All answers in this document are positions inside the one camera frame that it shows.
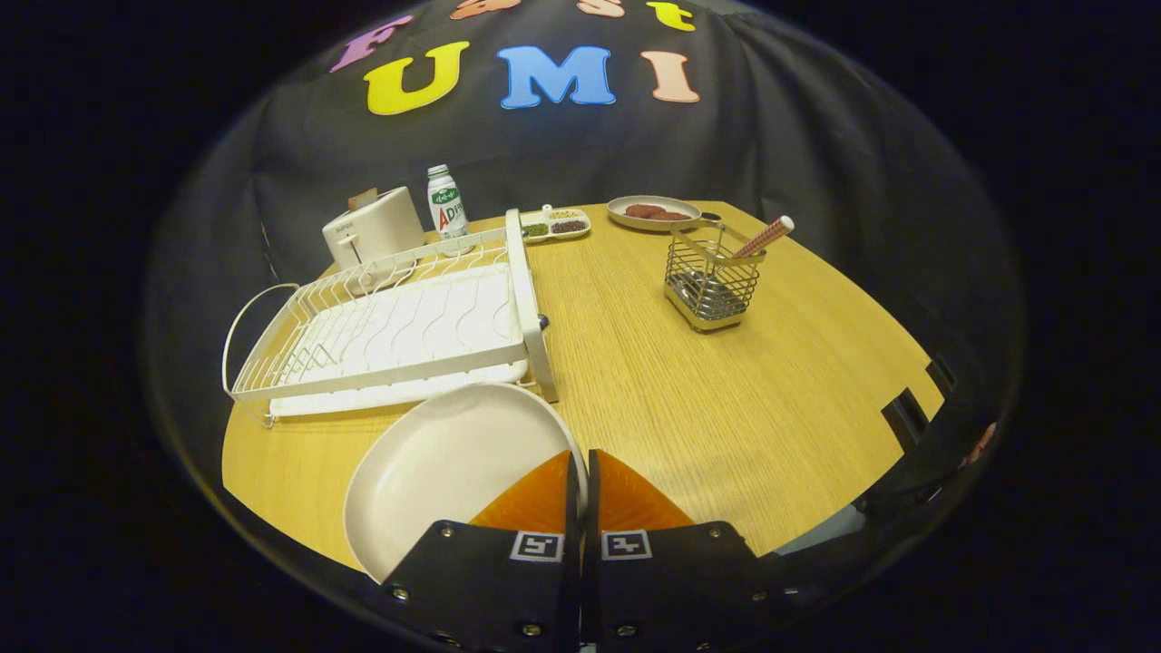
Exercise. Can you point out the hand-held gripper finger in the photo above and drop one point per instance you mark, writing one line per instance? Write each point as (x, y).
(592, 508)
(572, 508)

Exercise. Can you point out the cream round plate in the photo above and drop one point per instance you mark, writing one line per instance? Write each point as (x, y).
(435, 472)

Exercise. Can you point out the cream plate with meat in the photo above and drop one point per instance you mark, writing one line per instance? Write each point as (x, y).
(619, 216)

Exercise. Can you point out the white divided bean tray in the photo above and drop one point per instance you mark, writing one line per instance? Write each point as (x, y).
(567, 227)

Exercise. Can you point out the red meat piece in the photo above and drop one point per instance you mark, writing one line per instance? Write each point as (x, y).
(642, 210)
(673, 216)

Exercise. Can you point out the white green label bottle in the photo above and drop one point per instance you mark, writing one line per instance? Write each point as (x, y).
(447, 209)

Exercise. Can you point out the white toaster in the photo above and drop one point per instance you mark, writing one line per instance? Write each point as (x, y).
(381, 227)

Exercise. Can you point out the brown bread slice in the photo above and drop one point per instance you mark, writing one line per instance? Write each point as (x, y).
(363, 199)

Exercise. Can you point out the black backdrop cloth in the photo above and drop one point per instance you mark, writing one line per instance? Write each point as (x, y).
(798, 136)

